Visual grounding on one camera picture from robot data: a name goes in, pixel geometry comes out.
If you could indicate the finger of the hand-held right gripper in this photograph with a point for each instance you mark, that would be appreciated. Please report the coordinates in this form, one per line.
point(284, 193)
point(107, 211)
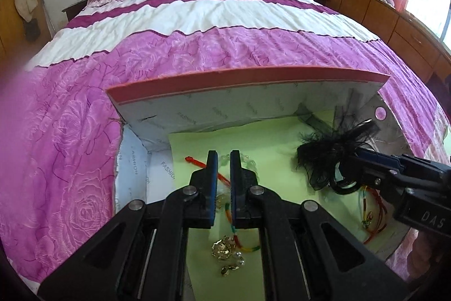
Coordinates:
point(378, 157)
point(370, 176)

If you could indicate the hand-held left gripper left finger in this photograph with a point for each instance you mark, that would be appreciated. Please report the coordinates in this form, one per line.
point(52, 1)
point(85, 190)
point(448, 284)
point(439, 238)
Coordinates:
point(212, 191)

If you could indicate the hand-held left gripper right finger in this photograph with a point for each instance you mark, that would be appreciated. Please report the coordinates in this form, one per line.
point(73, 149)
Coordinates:
point(235, 191)

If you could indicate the gold round earring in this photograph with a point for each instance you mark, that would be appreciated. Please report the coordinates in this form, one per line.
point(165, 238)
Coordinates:
point(222, 246)

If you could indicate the gold flower pearl earring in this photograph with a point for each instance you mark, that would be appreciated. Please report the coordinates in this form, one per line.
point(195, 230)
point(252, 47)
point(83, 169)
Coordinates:
point(240, 255)

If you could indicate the pink cardboard box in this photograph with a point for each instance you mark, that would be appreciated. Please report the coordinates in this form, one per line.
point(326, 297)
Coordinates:
point(246, 103)

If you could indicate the light green paper sheet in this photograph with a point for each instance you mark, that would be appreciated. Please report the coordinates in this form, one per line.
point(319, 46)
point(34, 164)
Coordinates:
point(274, 153)

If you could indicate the long wooden cabinet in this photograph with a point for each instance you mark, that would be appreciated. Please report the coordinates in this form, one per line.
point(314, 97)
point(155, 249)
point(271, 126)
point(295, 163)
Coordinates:
point(387, 22)

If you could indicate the pink floral quilt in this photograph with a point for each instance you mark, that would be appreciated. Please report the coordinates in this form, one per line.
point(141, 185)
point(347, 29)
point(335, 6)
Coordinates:
point(105, 75)

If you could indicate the black bag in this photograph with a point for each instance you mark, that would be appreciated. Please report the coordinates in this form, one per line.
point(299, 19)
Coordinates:
point(31, 30)

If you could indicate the white pole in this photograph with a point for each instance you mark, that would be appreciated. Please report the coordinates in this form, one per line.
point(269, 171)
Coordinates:
point(47, 13)

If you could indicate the wooden wardrobe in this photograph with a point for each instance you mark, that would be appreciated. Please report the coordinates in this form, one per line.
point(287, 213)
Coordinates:
point(10, 36)

